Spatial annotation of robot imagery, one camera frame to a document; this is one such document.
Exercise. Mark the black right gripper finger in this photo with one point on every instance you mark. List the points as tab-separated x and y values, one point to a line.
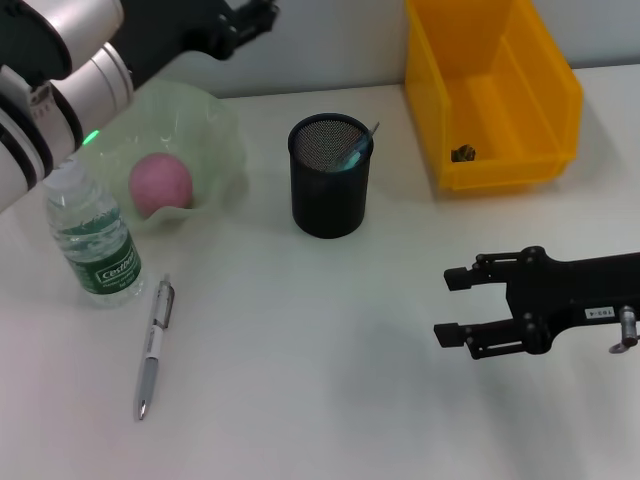
477	340
475	275

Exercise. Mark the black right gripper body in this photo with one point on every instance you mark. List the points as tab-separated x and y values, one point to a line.
565	295

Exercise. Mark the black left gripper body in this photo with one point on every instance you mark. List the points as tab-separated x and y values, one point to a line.
170	25

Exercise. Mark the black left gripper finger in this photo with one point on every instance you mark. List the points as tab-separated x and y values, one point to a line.
250	4
250	30

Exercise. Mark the green plastic wrapper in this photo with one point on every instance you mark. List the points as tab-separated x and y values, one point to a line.
464	153

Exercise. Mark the clear plastic ruler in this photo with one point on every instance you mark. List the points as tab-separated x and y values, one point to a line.
357	147

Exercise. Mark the pink peach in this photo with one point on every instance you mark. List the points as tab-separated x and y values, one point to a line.
161	185

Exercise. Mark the blue scissors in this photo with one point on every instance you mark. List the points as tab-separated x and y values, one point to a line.
353	162

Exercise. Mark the clear water bottle green label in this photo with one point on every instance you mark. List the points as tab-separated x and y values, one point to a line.
107	270

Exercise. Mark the silver ballpoint pen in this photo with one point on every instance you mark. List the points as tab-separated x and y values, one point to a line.
150	360

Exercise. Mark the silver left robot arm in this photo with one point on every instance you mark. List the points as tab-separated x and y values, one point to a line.
50	80

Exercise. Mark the pale green wavy fruit bowl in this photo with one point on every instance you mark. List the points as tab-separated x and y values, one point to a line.
200	130

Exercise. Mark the black mesh pen cup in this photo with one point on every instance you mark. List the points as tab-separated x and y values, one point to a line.
330	210

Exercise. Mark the yellow plastic storage bin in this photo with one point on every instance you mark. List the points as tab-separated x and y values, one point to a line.
430	75

